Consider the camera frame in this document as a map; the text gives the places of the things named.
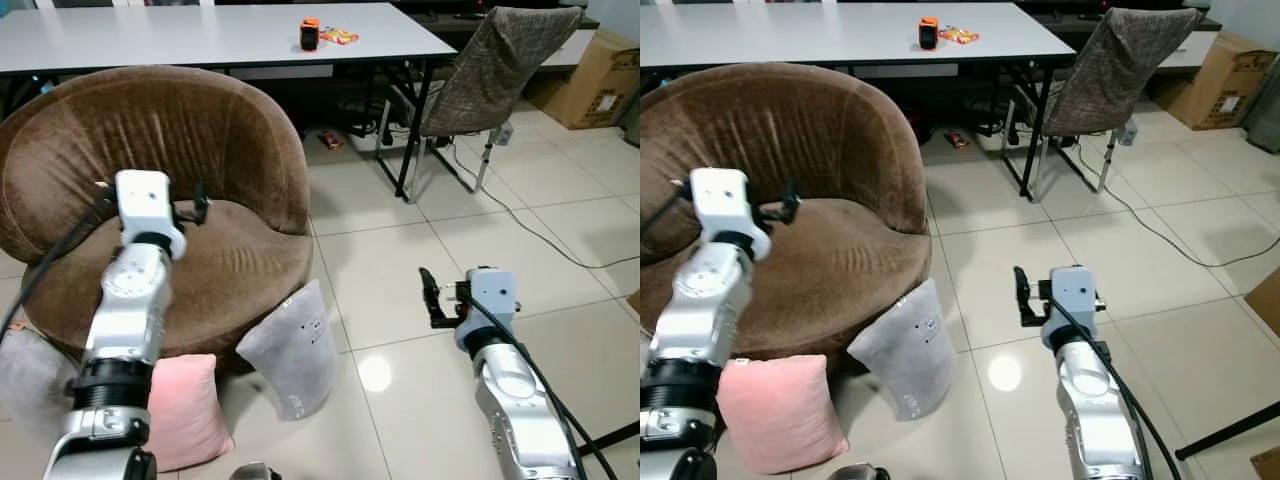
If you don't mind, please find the brown round velvet sofa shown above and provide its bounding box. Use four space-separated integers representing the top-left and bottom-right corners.
0 65 315 367
640 62 934 363

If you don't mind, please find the pink pillow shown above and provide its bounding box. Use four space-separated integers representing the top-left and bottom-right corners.
145 353 237 473
715 354 850 476

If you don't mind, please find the light grey pillow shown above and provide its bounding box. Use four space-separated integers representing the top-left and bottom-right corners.
0 325 83 451

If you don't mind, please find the white long table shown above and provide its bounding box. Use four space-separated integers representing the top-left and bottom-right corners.
0 2 459 202
640 2 1077 198

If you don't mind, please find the black stand leg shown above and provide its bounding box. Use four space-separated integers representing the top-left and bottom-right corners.
578 420 641 458
1174 399 1280 462

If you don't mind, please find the large cardboard box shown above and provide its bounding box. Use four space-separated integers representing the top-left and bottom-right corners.
1147 30 1279 132
523 28 641 132

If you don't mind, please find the flat brown cardboard piece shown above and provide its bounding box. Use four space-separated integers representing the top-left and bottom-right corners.
1244 267 1280 337

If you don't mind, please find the chair with brown cloth cover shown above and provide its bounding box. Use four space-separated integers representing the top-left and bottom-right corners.
1002 8 1205 197
376 5 585 197

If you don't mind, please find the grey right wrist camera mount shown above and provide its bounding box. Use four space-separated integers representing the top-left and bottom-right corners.
1040 264 1102 350
456 266 520 352

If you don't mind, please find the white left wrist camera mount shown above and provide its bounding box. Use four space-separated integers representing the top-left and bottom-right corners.
689 167 772 262
114 169 189 260

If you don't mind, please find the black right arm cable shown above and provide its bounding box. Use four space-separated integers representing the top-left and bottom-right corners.
1049 296 1187 480
461 293 622 480

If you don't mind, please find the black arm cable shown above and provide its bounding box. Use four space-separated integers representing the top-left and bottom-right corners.
0 182 118 338
640 180 694 239
1049 296 1187 480
461 293 622 480

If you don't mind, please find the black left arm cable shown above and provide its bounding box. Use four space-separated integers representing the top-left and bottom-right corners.
640 180 694 239
0 182 118 338

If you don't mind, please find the thin grey floor cable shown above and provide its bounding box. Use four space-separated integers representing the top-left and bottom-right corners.
1074 138 1280 270
438 138 641 272

